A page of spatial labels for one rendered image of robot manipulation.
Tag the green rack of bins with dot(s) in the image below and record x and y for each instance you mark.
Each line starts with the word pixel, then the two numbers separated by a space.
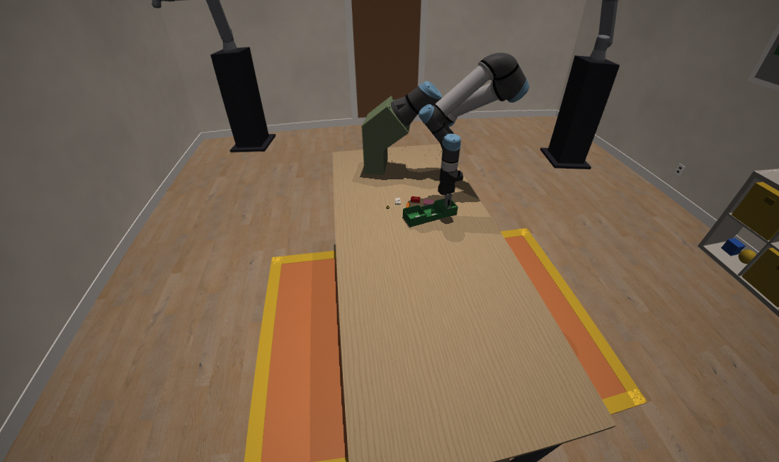
pixel 417 214

